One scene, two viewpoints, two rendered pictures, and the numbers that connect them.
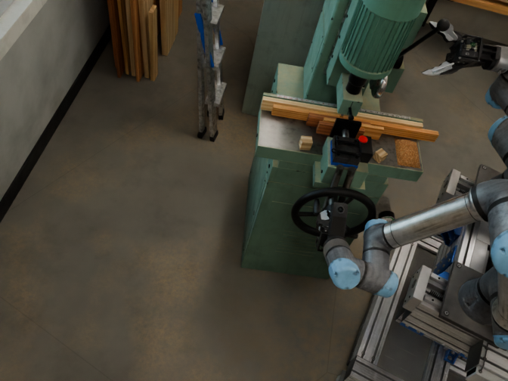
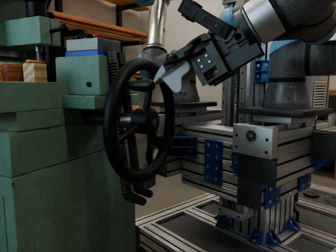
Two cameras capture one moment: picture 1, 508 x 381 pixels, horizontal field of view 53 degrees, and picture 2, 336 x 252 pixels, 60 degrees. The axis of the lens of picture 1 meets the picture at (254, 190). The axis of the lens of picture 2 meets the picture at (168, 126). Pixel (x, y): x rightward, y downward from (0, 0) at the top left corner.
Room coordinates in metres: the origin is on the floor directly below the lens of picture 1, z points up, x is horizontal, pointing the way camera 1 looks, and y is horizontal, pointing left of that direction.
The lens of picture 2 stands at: (0.61, 0.23, 0.89)
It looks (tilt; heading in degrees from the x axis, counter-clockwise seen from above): 8 degrees down; 306
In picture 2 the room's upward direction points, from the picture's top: straight up
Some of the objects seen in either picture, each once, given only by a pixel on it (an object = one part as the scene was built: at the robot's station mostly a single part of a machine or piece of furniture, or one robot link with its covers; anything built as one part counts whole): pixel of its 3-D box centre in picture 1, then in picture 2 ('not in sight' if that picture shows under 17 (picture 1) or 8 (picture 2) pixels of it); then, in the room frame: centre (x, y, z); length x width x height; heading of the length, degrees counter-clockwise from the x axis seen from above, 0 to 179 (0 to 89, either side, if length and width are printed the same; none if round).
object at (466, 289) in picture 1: (489, 295); (285, 92); (0.86, -0.80, 0.87); 0.15 x 0.15 x 0.10
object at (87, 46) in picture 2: (351, 150); (97, 47); (1.19, -0.28, 0.99); 0.13 x 0.11 x 0.06; 99
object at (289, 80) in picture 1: (326, 126); (15, 130); (1.50, -0.21, 0.76); 0.57 x 0.45 x 0.09; 9
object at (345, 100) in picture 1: (348, 95); (33, 36); (1.40, -0.23, 1.03); 0.14 x 0.07 x 0.09; 9
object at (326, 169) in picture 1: (343, 162); (96, 76); (1.19, -0.27, 0.91); 0.15 x 0.14 x 0.09; 99
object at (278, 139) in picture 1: (339, 152); (72, 93); (1.28, -0.26, 0.87); 0.61 x 0.30 x 0.06; 99
